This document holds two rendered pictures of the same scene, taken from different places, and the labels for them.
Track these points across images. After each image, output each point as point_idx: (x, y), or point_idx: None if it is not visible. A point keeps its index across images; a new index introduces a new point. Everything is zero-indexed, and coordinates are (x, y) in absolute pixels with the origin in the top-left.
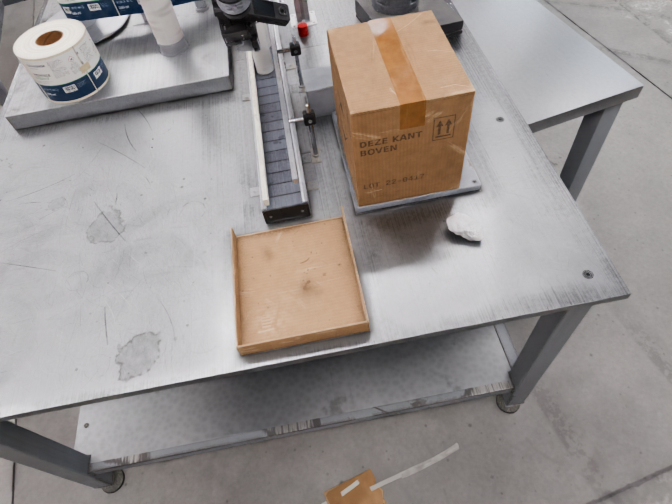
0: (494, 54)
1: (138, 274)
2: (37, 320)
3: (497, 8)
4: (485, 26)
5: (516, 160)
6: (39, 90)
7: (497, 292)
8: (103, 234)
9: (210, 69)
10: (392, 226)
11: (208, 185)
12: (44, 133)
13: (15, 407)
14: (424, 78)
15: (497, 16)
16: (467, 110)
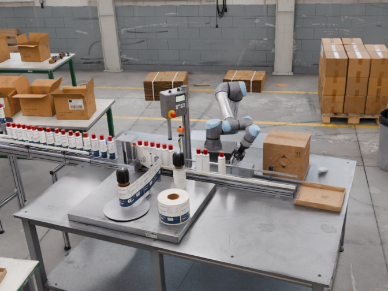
0: (254, 145)
1: (295, 224)
2: (300, 246)
3: (231, 137)
4: (238, 142)
5: None
6: (168, 226)
7: (345, 174)
8: (269, 228)
9: (206, 186)
10: (312, 180)
11: (265, 204)
12: (190, 235)
13: (333, 253)
14: (299, 137)
15: (235, 139)
16: (310, 140)
